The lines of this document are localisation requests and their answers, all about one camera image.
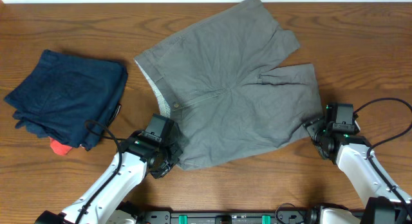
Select red cloth under stack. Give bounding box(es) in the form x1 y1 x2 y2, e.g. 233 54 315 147
49 137 73 156

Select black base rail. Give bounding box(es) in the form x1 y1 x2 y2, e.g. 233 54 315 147
106 203 364 224

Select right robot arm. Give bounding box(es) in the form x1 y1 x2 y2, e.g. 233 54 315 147
304 103 411 223

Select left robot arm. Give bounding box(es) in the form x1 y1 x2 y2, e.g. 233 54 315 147
35 114 182 223

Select folded navy blue garment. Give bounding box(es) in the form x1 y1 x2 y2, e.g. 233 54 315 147
5 50 128 150

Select grey shorts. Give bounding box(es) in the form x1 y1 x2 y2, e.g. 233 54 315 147
135 0 323 170

